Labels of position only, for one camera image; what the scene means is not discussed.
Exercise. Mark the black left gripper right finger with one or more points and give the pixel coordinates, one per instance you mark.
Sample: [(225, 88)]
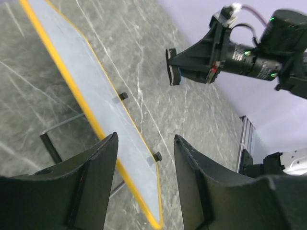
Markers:
[(213, 197)]

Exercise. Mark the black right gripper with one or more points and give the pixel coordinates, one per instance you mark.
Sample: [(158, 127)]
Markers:
[(280, 53)]

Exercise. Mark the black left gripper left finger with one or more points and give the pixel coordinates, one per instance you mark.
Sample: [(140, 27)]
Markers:
[(71, 195)]

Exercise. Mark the blue whiteboard eraser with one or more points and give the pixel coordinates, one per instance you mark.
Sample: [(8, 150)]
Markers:
[(173, 64)]

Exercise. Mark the yellow framed whiteboard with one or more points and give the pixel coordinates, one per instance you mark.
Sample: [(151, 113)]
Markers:
[(100, 102)]

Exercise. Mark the aluminium right side rail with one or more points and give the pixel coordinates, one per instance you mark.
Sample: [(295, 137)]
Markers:
[(244, 157)]

